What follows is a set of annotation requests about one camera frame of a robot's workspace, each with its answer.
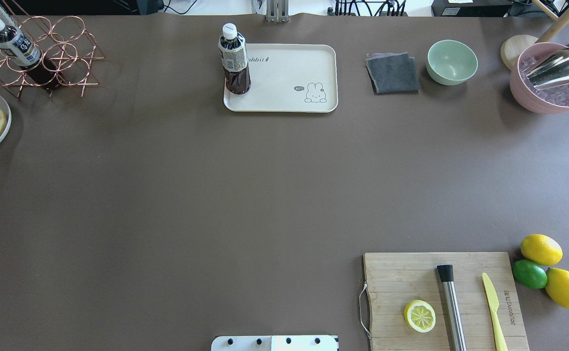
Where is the cream rabbit tray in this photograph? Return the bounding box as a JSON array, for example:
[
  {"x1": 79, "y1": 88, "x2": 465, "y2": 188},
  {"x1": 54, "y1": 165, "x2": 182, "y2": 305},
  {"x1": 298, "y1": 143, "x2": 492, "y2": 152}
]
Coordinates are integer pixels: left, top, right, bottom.
[{"x1": 224, "y1": 43, "x2": 339, "y2": 113}]

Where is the dark drink bottle on tray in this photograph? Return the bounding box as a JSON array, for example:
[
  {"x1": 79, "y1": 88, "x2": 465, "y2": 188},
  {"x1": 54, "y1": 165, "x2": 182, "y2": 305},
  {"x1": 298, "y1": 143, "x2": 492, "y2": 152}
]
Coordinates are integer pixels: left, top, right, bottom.
[{"x1": 218, "y1": 23, "x2": 251, "y2": 94}]

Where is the wooden cutting board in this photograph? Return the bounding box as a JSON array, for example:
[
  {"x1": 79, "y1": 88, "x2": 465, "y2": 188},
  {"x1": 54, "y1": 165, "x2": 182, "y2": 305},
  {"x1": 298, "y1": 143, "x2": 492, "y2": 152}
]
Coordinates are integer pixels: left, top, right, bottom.
[{"x1": 364, "y1": 253, "x2": 530, "y2": 351}]

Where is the grey folded cloth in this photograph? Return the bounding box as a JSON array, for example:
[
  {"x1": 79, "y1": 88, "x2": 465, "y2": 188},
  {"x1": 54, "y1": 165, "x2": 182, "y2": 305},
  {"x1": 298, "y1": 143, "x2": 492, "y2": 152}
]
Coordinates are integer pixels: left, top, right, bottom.
[{"x1": 365, "y1": 53, "x2": 421, "y2": 94}]

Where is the steel muddler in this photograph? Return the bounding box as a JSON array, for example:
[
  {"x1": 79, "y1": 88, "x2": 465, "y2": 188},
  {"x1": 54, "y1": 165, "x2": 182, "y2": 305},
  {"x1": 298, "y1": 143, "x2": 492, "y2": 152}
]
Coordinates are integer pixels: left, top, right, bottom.
[{"x1": 436, "y1": 264, "x2": 467, "y2": 351}]

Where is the half lemon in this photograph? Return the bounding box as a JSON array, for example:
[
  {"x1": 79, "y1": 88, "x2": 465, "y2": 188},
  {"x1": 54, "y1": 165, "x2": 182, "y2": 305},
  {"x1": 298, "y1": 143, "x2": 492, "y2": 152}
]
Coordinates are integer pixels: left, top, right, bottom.
[{"x1": 403, "y1": 299, "x2": 436, "y2": 333}]

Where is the green bowl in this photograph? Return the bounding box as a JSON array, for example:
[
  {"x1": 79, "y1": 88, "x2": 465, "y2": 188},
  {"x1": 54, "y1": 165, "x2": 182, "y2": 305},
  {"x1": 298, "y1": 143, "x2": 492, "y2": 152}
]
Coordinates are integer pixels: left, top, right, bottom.
[{"x1": 426, "y1": 39, "x2": 479, "y2": 86}]

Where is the yellow plastic knife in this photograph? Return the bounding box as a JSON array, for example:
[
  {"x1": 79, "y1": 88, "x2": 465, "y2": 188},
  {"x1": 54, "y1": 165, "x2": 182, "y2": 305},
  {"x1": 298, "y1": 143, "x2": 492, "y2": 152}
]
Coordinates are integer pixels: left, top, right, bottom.
[{"x1": 481, "y1": 273, "x2": 509, "y2": 351}]

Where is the green lime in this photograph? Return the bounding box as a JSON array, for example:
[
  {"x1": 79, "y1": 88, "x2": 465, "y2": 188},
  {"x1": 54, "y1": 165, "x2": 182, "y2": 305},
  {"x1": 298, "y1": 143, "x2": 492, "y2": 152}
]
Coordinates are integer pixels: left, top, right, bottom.
[{"x1": 512, "y1": 259, "x2": 548, "y2": 290}]

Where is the yellow lemon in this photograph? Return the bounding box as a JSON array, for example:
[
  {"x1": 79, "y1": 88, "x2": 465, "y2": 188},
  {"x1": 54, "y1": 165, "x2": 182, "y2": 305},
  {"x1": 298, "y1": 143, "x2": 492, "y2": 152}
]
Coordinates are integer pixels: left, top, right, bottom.
[
  {"x1": 520, "y1": 234, "x2": 563, "y2": 266},
  {"x1": 545, "y1": 268, "x2": 569, "y2": 309}
]

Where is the dark drink bottle in rack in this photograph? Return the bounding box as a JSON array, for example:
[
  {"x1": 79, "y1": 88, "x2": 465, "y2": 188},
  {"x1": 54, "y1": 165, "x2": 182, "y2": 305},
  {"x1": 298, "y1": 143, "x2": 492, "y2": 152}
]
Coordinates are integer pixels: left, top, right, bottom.
[{"x1": 0, "y1": 19, "x2": 60, "y2": 91}]

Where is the pink bowl with ice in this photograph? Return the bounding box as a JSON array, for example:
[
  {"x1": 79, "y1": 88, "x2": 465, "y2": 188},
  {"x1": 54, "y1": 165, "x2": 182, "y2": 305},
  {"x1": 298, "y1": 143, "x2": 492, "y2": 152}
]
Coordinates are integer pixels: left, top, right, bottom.
[{"x1": 510, "y1": 42, "x2": 569, "y2": 114}]

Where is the metal ice scoop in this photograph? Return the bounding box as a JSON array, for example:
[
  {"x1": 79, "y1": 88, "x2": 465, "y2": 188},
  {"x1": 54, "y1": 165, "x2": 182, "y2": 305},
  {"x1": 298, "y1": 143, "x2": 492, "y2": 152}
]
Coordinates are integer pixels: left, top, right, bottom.
[{"x1": 526, "y1": 47, "x2": 569, "y2": 91}]

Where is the aluminium frame post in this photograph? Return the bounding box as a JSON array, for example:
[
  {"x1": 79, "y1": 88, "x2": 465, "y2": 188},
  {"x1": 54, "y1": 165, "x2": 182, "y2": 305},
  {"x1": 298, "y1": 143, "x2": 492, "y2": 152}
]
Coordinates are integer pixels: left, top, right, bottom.
[{"x1": 263, "y1": 0, "x2": 289, "y2": 23}]

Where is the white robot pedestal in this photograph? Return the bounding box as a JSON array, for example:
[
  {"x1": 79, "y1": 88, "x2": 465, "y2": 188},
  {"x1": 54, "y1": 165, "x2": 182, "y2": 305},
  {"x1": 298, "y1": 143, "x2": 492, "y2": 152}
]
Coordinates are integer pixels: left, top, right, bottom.
[{"x1": 210, "y1": 334, "x2": 340, "y2": 351}]

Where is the copper wire bottle rack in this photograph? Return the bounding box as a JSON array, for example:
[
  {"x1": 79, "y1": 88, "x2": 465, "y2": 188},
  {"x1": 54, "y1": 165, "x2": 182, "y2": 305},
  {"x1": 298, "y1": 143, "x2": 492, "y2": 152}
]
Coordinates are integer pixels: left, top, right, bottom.
[{"x1": 0, "y1": 16, "x2": 106, "y2": 98}]

